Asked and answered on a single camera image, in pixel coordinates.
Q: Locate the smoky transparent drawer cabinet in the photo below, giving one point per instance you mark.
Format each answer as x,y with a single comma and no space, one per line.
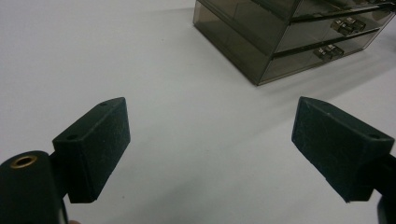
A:
236,34

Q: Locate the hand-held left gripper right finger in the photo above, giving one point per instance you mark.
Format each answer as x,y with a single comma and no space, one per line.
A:
336,149

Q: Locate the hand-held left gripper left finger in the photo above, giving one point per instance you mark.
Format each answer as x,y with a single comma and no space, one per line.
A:
93,149

